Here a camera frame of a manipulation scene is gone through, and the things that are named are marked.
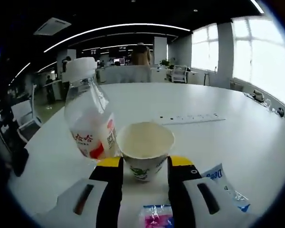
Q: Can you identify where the white flat strip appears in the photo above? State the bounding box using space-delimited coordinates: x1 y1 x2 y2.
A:
160 112 227 126

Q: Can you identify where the black office chair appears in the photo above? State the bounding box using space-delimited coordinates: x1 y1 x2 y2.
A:
0 94 43 178

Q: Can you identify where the green potted plant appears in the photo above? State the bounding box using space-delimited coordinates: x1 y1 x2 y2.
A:
159 58 172 69

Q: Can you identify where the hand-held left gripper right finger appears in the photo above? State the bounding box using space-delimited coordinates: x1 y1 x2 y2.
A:
167 155 232 228

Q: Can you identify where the white mesh office chair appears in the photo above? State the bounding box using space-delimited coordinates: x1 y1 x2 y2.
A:
170 65 189 84

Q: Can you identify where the white paper cup green print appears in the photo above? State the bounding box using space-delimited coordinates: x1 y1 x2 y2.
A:
116 121 176 182

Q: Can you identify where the ceiling air vent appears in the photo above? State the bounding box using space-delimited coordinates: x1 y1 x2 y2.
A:
33 17 72 37

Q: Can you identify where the blue wet wipes pack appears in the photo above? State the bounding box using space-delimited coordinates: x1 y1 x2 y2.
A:
139 203 175 228

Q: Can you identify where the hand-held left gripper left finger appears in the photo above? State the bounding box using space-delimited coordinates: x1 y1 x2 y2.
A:
56 156 124 228

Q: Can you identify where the clear plastic bottle red label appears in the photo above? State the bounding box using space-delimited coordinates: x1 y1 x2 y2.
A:
63 57 121 160

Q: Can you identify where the white desk partition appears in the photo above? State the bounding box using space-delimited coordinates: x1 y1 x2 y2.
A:
95 65 153 85

